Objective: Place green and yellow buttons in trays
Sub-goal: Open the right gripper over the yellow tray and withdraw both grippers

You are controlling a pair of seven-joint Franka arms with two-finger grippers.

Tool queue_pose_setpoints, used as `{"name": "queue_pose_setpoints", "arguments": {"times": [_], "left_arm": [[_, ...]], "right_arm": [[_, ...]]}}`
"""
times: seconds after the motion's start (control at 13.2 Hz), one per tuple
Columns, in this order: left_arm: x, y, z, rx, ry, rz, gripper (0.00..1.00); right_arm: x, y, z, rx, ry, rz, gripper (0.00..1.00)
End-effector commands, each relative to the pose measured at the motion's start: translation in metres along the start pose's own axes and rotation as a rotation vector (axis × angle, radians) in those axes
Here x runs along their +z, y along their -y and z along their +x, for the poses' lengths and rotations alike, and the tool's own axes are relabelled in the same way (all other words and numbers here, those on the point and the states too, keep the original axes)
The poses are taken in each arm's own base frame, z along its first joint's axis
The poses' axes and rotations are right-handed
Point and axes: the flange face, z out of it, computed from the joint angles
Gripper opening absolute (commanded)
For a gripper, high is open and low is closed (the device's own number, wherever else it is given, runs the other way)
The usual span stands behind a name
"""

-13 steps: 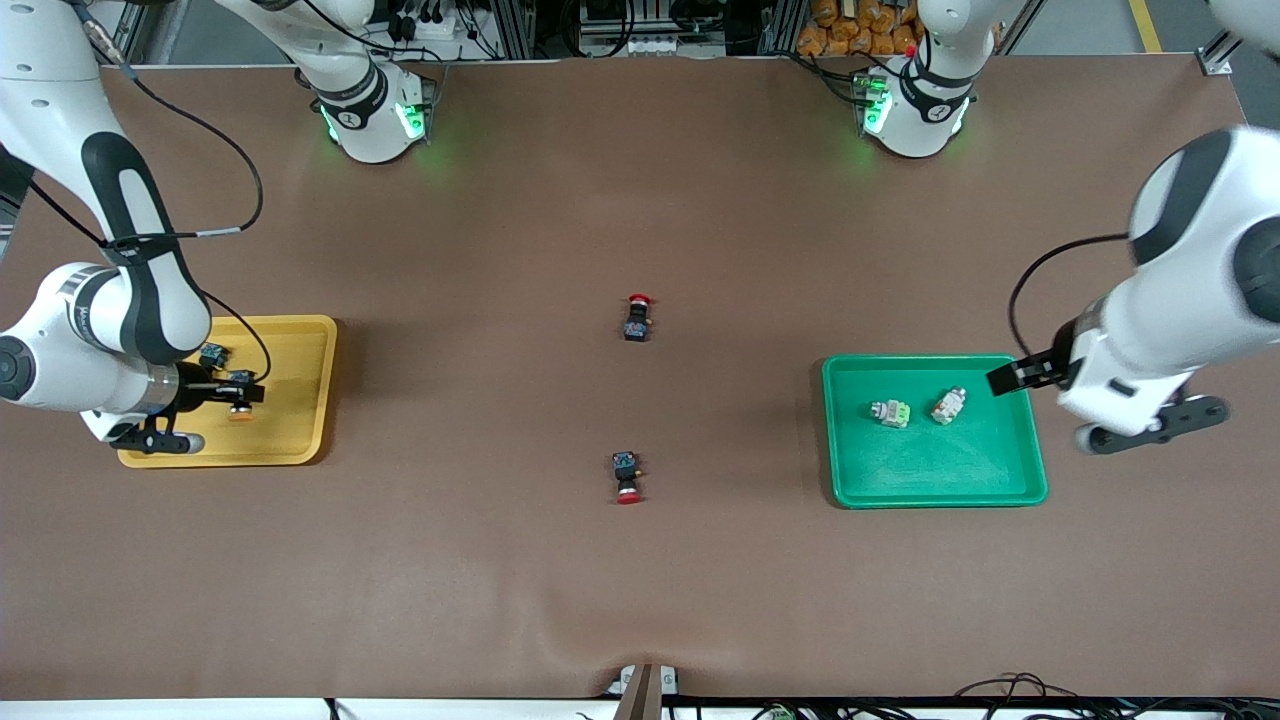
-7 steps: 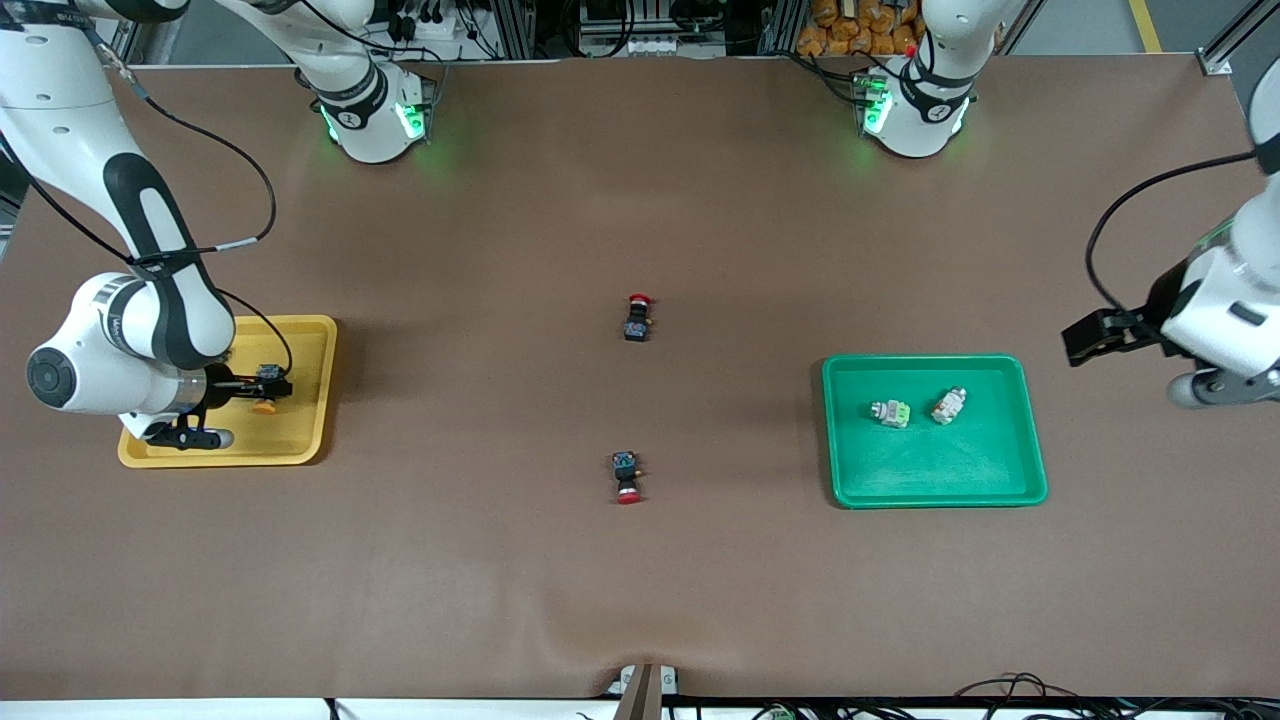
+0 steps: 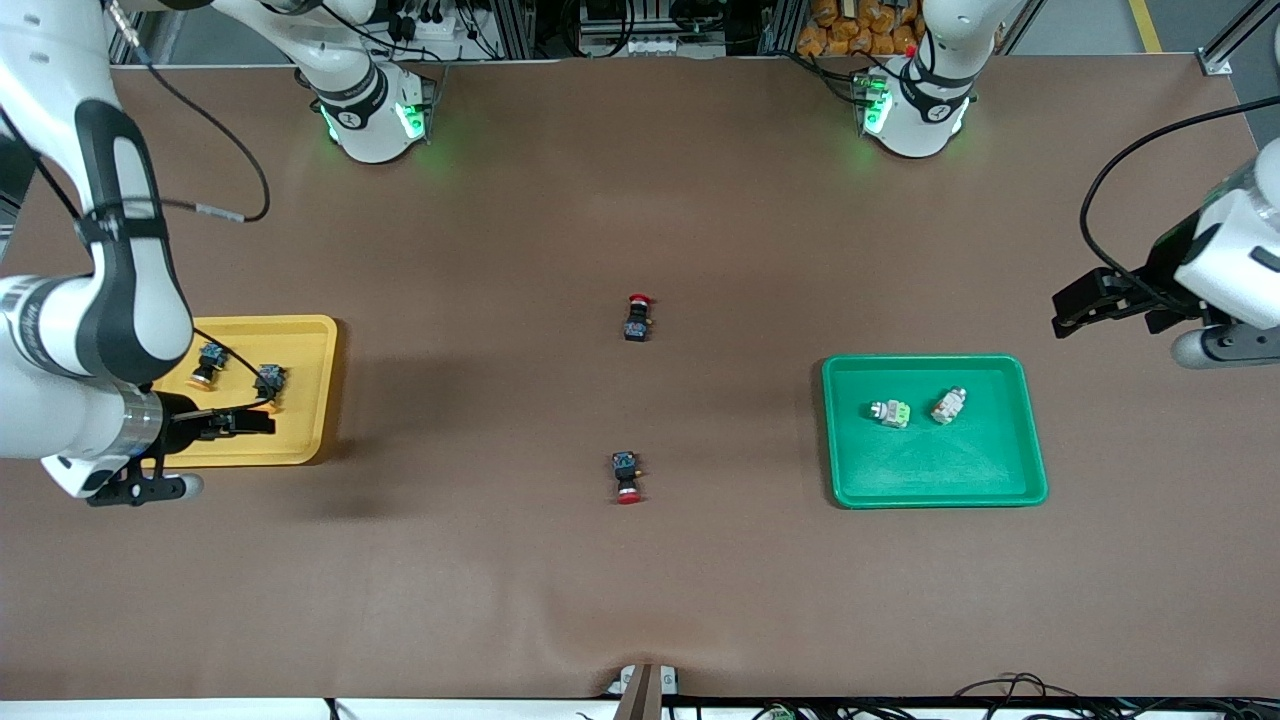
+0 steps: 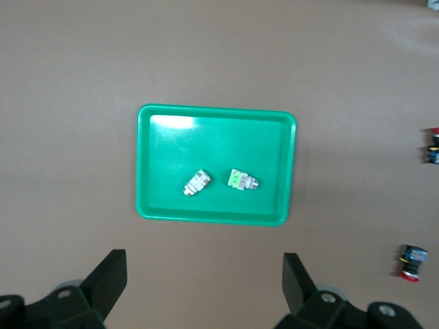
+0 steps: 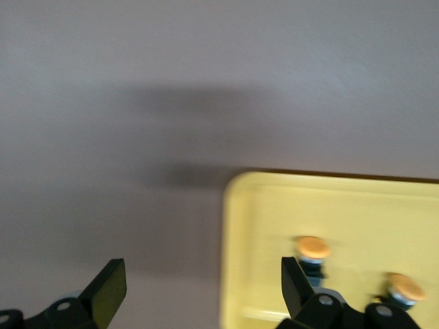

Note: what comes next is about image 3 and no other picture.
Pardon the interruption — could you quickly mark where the yellow mushroom pushbutton switch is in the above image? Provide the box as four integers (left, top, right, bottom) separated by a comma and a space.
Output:
250, 364, 289, 413
186, 342, 231, 391

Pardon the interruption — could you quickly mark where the yellow plastic tray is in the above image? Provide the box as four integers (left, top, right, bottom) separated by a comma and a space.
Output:
117, 315, 339, 469

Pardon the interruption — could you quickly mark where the green plastic tray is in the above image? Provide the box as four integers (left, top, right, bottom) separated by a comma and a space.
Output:
821, 354, 1049, 509

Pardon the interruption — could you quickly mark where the pile of orange packages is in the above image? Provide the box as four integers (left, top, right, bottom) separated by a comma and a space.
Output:
797, 0, 919, 58

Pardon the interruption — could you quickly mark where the white power strip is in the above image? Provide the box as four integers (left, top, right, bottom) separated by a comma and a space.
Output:
395, 10, 471, 63

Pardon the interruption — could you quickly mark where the brown table mat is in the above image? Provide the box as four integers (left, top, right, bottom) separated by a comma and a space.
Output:
0, 55, 1280, 701

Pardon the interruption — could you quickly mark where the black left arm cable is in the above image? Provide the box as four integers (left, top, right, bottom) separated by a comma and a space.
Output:
1079, 95, 1280, 311

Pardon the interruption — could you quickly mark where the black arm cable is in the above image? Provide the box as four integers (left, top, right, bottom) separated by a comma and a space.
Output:
75, 0, 281, 411
1079, 95, 1280, 311

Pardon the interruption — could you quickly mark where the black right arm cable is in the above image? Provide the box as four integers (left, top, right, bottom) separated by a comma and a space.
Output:
75, 0, 281, 411

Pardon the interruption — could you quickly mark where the black cable bundle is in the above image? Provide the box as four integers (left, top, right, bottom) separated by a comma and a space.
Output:
950, 672, 1111, 720

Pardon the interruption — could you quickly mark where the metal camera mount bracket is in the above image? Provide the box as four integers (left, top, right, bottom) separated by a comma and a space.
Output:
608, 663, 681, 720

